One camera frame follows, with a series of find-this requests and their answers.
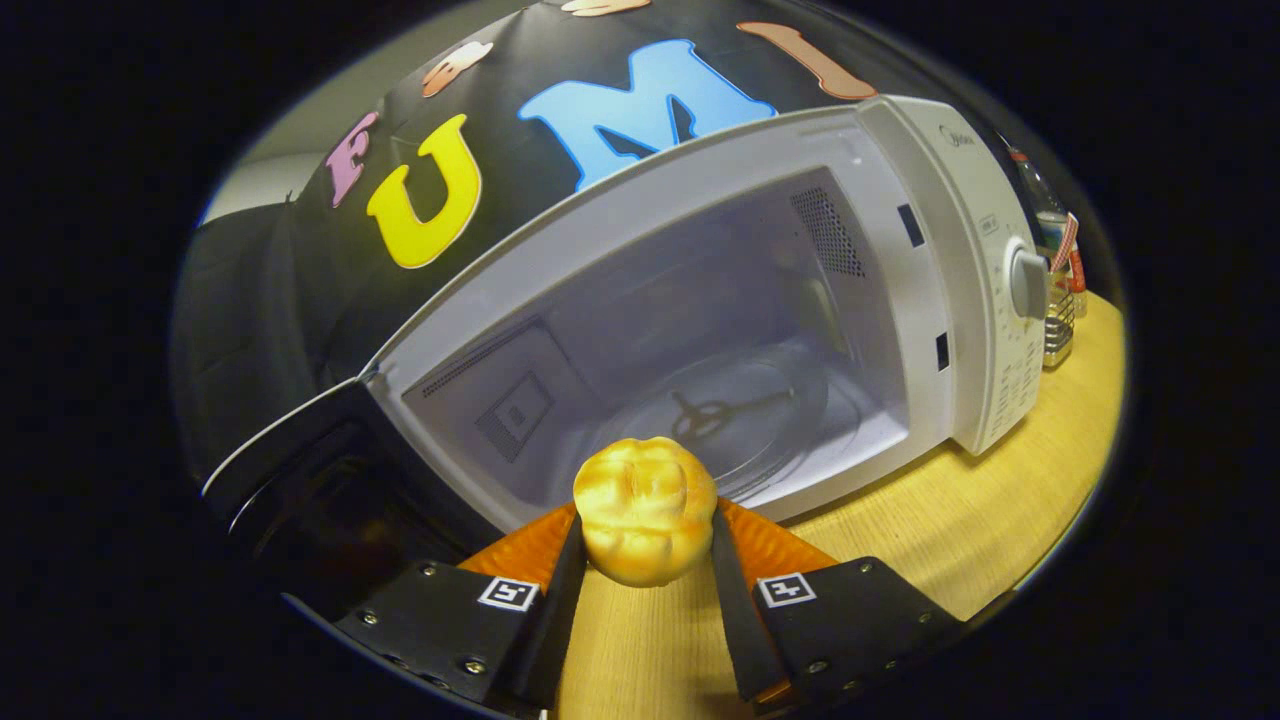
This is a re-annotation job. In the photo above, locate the white microwave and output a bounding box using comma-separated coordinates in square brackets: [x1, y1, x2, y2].
[200, 95, 1051, 601]

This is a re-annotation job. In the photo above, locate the golden bread roll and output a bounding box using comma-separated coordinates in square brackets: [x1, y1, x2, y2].
[573, 436, 719, 589]

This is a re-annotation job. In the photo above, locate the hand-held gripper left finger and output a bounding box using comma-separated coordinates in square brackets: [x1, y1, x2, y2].
[335, 500, 586, 713]

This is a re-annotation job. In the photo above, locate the plastic bottle with red label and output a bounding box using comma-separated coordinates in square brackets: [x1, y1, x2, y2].
[1010, 150, 1086, 291]

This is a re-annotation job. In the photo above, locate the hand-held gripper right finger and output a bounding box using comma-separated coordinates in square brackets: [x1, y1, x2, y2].
[708, 497, 966, 713]

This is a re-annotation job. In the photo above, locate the red and white striped straw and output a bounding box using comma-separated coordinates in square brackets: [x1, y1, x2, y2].
[1050, 212, 1081, 273]

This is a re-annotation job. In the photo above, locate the metal wire basket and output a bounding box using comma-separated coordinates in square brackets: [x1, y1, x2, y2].
[1043, 270, 1079, 369]

